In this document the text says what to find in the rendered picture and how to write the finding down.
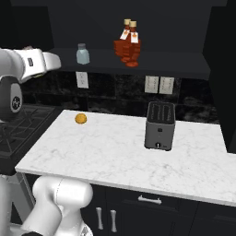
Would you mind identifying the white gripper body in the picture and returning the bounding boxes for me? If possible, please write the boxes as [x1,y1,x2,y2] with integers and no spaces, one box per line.
[41,52,62,75]

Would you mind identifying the pale blue shaker grey cap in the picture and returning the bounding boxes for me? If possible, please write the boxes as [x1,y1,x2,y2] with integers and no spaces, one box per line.
[76,42,91,65]

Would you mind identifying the red-brown condiment bottle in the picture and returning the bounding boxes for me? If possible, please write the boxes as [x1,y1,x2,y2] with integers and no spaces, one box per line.
[113,18,133,64]
[121,20,142,68]

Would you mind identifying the dark base cabinet run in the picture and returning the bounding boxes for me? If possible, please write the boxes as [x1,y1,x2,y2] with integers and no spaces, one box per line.
[187,201,236,236]

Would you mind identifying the orange round bun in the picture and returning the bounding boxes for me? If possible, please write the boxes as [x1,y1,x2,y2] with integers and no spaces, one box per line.
[75,112,89,125]

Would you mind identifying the black stove with grates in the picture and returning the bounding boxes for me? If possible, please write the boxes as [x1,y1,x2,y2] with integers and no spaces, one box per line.
[0,103,65,227]

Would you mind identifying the dark grey toaster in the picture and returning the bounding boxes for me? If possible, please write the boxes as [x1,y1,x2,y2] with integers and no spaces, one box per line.
[144,100,177,152]

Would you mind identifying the dark cupboard door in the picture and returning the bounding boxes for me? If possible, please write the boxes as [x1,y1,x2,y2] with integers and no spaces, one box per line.
[105,187,123,236]
[80,183,108,236]

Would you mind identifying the dark drawer front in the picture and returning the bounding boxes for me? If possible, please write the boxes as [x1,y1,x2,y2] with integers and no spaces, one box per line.
[120,189,199,217]

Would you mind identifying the white wall outlet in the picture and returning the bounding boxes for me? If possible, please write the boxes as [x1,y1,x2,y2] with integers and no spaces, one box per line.
[75,71,90,89]

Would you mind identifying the white wall switch plate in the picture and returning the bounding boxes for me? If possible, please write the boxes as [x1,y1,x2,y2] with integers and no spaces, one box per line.
[144,75,160,94]
[159,76,175,95]

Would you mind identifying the silver cupboard door handle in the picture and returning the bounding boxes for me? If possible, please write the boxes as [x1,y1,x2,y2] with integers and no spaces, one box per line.
[95,206,104,231]
[109,209,118,233]

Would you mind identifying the silver drawer handle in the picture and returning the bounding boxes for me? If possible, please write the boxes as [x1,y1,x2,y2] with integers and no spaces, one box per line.
[137,195,163,206]

